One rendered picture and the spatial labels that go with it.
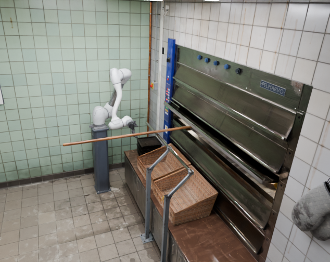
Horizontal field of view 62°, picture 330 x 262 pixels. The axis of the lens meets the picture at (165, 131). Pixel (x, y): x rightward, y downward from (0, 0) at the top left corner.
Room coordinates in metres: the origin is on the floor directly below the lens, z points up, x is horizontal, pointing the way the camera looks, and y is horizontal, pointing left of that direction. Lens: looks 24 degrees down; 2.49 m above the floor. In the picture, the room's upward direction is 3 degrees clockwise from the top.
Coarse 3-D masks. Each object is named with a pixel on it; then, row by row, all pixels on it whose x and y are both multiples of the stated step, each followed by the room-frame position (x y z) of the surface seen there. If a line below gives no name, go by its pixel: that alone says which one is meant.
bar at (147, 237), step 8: (152, 128) 2.98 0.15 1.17; (160, 136) 2.78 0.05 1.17; (168, 152) 2.53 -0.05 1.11; (160, 160) 2.49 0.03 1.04; (152, 168) 2.45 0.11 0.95; (168, 200) 2.00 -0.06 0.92; (168, 208) 2.00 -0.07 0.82; (168, 216) 2.00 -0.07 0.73; (144, 240) 2.40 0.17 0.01; (152, 240) 2.41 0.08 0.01
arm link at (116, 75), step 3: (111, 69) 3.23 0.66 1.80; (114, 69) 3.23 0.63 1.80; (111, 72) 3.21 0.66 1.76; (114, 72) 3.21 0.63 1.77; (117, 72) 3.23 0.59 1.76; (120, 72) 3.26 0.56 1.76; (111, 75) 3.20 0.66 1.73; (114, 75) 3.19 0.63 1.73; (117, 75) 3.21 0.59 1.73; (120, 75) 3.24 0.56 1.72; (111, 78) 3.20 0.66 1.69; (114, 78) 3.18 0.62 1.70; (117, 78) 3.19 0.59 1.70; (120, 78) 3.23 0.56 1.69; (111, 81) 3.20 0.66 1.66; (114, 81) 3.18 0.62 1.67; (117, 81) 3.18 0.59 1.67; (120, 81) 3.22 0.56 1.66
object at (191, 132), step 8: (176, 120) 3.27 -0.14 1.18; (192, 136) 2.84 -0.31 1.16; (200, 144) 2.67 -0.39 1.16; (208, 144) 2.63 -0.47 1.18; (208, 152) 2.52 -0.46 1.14; (216, 152) 2.45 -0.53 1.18; (224, 160) 2.31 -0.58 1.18; (232, 168) 2.16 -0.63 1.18; (240, 176) 2.04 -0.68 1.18; (248, 184) 1.94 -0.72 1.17; (256, 184) 1.93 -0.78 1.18; (256, 192) 1.84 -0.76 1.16; (264, 192) 1.82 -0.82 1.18; (264, 200) 1.75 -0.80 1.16; (272, 200) 1.73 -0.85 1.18
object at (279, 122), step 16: (192, 80) 2.94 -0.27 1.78; (208, 80) 2.70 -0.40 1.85; (208, 96) 2.55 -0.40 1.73; (224, 96) 2.39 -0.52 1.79; (240, 96) 2.22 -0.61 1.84; (240, 112) 2.13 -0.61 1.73; (256, 112) 2.00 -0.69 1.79; (272, 112) 1.88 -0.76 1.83; (272, 128) 1.81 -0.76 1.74; (288, 128) 1.70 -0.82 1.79
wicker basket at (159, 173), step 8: (168, 144) 3.25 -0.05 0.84; (152, 152) 3.15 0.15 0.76; (160, 152) 3.20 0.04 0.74; (144, 160) 3.10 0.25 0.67; (152, 160) 3.15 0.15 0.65; (168, 160) 3.17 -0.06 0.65; (176, 160) 3.02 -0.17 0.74; (184, 160) 2.89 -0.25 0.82; (144, 168) 2.83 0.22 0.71; (160, 168) 3.05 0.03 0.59; (168, 168) 3.05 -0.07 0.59; (176, 168) 2.95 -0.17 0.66; (144, 176) 2.82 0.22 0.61; (152, 176) 2.86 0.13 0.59; (160, 176) 2.61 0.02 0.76; (152, 184) 2.60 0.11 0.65; (168, 184) 2.66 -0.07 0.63
